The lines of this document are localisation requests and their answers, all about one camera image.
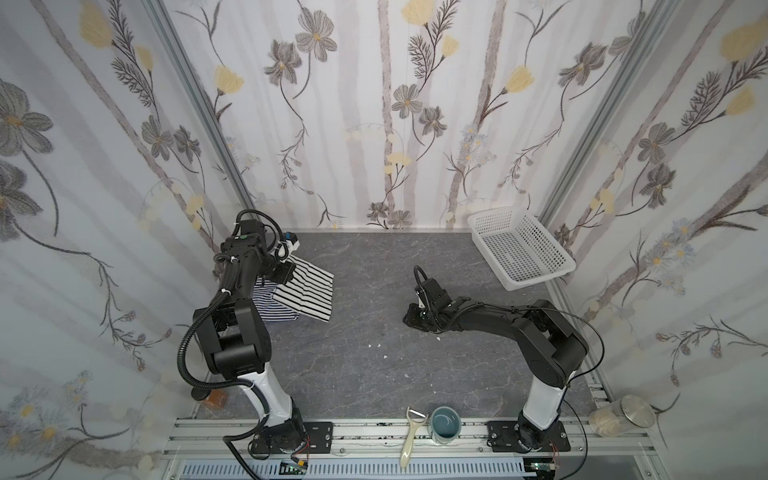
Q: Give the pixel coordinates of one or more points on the clear glass jar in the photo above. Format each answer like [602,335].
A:
[621,416]

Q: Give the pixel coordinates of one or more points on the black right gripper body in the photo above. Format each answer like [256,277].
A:
[424,309]

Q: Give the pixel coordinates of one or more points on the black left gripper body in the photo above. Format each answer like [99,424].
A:
[274,271]

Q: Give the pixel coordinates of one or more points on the blue white striped tank top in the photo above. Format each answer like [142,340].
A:
[271,310]

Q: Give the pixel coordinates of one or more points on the teal ceramic cup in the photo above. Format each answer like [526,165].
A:
[444,425]

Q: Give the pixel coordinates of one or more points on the amber spice jar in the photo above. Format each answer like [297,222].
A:
[212,399]

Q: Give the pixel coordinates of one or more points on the aluminium mounting rail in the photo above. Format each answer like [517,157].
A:
[370,449]

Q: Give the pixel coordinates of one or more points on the cream handled peeler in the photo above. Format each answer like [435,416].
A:
[415,421]

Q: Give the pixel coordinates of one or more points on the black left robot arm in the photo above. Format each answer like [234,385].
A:
[233,337]

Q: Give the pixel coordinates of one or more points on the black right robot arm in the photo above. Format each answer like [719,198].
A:
[552,348]

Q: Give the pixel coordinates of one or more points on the white plastic laundry basket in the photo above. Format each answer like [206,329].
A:
[520,251]

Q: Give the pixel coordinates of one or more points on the black white striped tank top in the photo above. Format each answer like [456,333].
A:
[309,292]

